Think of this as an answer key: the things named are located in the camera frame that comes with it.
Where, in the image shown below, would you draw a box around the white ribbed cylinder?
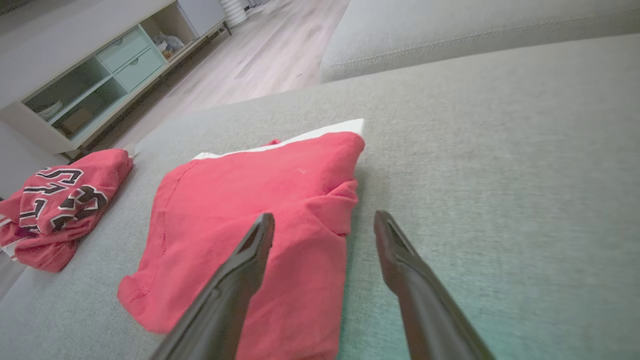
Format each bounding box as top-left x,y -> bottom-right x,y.
219,0 -> 249,29

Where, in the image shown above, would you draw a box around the stack of white plates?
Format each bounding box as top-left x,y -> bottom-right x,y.
37,100 -> 64,122

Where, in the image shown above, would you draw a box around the grey sofa seat cushion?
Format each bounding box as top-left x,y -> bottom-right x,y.
320,0 -> 640,84

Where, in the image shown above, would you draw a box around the white TV cabinet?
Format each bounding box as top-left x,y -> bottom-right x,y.
0,0 -> 233,157

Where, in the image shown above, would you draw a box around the pale green cabinet drawer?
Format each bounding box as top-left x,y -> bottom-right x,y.
96,27 -> 151,74
113,47 -> 167,94

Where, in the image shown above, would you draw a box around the red jersey with black numbers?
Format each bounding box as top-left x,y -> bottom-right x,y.
0,148 -> 135,274

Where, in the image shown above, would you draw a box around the large grey fabric sofa seat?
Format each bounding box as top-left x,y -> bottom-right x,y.
0,32 -> 640,360

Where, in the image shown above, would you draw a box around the red jersey with white sleeves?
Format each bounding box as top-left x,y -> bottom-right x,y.
117,118 -> 366,360

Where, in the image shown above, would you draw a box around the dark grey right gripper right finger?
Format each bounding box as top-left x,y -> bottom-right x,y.
374,210 -> 496,360

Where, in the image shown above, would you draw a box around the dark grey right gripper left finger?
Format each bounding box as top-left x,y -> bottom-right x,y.
150,212 -> 275,360

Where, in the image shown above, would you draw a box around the toys in cabinet shelf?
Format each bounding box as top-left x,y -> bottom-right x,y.
152,32 -> 186,59

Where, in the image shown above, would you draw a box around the brown box in cabinet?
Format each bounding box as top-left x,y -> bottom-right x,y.
60,107 -> 94,134

